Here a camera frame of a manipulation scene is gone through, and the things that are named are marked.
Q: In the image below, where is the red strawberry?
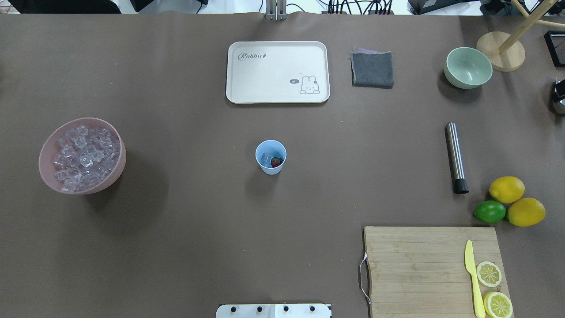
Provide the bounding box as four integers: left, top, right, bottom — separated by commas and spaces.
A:
270, 157, 284, 168

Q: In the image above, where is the light blue plastic cup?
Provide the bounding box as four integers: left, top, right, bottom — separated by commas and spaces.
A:
256, 140, 287, 175

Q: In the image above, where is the clear ice cube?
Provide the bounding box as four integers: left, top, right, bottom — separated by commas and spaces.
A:
260, 153, 274, 168

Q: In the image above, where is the steel muddler black tip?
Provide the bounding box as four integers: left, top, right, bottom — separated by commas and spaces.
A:
444, 121, 469, 195

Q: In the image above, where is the clear ice cubes pile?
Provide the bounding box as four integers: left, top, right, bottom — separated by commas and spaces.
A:
53, 125, 121, 193

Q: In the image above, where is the wooden cup tree stand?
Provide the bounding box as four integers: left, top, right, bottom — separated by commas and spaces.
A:
476, 0, 564, 72

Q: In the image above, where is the beige rabbit tray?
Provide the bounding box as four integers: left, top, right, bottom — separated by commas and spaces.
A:
226, 42, 331, 104

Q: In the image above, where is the folded grey cloth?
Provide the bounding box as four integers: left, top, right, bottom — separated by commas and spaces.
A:
350, 48, 394, 89

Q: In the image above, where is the bamboo cutting board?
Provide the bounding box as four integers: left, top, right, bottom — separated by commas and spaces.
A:
361, 226, 504, 318

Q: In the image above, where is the pink bowl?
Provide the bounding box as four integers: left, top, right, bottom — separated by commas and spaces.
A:
38, 117, 127, 195

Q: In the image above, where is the mint green bowl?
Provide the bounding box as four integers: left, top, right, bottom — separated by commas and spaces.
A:
444, 47, 493, 89

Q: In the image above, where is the green lime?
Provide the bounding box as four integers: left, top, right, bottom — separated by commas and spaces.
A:
474, 201, 507, 223

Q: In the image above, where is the yellow lemon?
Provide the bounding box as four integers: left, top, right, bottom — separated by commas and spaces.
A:
506, 197, 546, 227
488, 176, 525, 204

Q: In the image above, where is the lemon slice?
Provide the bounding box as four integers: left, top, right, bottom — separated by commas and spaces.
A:
476, 261, 502, 288
483, 291, 514, 318

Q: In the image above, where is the yellow plastic knife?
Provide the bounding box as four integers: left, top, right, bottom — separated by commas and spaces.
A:
464, 240, 486, 318

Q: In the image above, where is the steel scoop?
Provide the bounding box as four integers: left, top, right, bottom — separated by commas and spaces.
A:
551, 79, 565, 116

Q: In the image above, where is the black glass rack tray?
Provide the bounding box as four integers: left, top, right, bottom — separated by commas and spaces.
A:
543, 30, 565, 67

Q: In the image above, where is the aluminium frame post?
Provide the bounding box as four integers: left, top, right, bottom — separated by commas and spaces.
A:
264, 0, 288, 21

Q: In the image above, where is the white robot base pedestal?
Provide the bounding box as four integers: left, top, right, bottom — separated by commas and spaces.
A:
215, 303, 332, 318

